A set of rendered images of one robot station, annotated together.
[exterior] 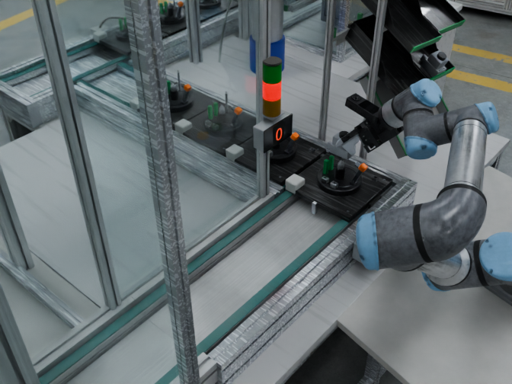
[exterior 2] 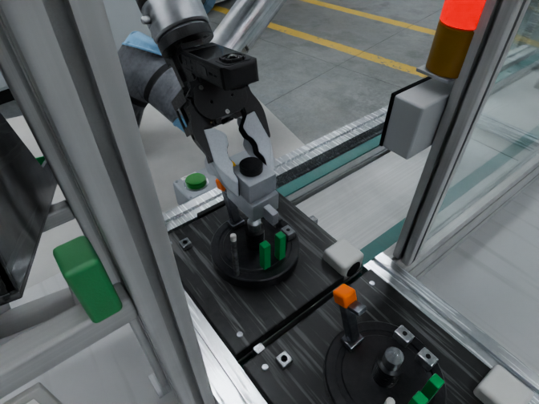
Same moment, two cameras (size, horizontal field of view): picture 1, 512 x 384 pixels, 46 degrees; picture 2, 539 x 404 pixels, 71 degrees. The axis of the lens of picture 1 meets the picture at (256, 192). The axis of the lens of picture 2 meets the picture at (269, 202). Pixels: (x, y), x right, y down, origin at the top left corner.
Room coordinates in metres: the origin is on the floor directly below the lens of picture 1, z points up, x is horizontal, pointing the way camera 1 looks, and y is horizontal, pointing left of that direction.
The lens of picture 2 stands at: (1.85, -0.17, 1.44)
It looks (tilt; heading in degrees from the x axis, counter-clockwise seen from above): 44 degrees down; 191
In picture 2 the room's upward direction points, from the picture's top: straight up
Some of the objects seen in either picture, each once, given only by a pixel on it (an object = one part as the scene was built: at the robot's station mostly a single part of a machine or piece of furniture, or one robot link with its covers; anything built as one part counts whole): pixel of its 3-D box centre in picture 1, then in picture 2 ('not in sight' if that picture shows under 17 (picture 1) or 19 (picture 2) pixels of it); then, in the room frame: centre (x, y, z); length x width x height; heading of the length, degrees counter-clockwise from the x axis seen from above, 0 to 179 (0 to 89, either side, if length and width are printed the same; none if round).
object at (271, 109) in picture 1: (271, 104); (456, 46); (1.41, -0.04, 1.28); 0.05 x 0.05 x 0.05
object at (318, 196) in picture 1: (338, 184); (255, 255); (1.48, -0.26, 0.96); 0.24 x 0.24 x 0.02; 49
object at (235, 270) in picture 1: (270, 243); (382, 206); (1.27, -0.04, 0.91); 0.84 x 0.28 x 0.10; 139
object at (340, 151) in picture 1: (340, 142); (256, 187); (1.48, -0.25, 1.11); 0.08 x 0.04 x 0.07; 49
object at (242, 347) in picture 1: (325, 266); (314, 166); (1.17, -0.19, 0.91); 0.89 x 0.06 x 0.11; 139
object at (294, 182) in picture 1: (295, 184); (342, 260); (1.47, -0.12, 0.97); 0.05 x 0.05 x 0.04; 49
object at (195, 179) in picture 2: not in sight; (196, 182); (1.32, -0.41, 0.96); 0.04 x 0.04 x 0.02
